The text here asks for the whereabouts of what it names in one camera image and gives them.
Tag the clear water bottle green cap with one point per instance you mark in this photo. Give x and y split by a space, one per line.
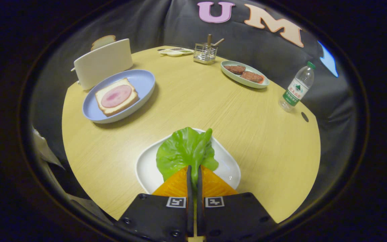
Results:
296 89

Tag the pale green plate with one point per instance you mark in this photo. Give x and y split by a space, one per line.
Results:
235 78

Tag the white divided bean dish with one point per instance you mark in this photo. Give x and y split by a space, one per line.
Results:
176 52

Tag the brown meat patty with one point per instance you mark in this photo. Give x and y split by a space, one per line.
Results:
235 69
252 77

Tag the green lettuce leaf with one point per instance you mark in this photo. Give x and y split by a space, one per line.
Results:
180 151

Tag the bread slice under ham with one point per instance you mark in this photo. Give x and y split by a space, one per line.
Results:
121 107

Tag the black backdrop cloth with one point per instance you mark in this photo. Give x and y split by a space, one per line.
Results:
166 27

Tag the white square plate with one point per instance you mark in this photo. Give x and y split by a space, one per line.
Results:
146 171

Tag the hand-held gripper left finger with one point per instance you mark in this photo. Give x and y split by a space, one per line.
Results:
156 218

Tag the white toaster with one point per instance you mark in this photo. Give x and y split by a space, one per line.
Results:
102 65

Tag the blue round plate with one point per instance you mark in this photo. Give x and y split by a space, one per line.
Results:
143 82

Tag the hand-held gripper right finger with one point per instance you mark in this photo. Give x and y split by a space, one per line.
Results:
233 218

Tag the wooden utensil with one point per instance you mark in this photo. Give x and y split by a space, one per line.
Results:
209 39
219 42

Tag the plain toast bread slice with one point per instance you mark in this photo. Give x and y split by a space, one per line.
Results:
102 41

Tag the pink ham slice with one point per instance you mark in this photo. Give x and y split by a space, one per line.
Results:
116 95

